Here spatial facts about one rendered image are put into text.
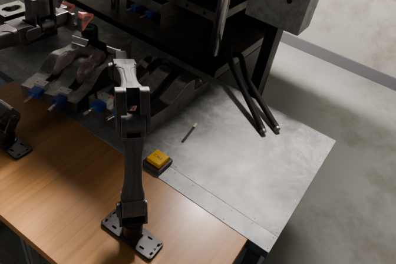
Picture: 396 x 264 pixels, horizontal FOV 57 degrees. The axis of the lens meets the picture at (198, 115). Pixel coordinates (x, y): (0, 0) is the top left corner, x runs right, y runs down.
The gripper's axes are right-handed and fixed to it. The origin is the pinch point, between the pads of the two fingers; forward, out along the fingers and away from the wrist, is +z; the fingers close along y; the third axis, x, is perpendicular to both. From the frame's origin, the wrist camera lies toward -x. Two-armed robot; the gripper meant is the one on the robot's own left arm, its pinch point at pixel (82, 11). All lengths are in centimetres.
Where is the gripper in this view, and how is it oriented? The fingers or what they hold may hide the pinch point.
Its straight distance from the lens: 146.6
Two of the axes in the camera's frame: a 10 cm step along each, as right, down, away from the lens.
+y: -8.2, -4.5, 3.4
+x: -1.7, 7.7, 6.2
